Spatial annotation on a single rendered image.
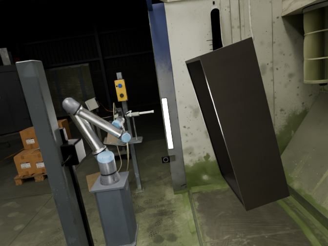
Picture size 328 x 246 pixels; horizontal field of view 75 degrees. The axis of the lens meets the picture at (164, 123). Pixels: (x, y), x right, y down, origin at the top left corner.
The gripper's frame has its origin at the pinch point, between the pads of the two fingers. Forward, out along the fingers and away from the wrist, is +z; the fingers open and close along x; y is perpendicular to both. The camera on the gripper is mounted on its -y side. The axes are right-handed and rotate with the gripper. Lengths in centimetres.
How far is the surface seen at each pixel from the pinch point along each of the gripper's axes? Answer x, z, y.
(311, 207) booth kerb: 155, -49, 133
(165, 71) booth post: 55, 24, -26
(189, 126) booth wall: 61, 18, 46
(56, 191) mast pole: 43, -176, -21
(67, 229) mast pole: 41, -178, -8
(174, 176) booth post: 23, 6, 101
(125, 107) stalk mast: -10.6, 30.1, 0.8
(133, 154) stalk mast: -23, 22, 64
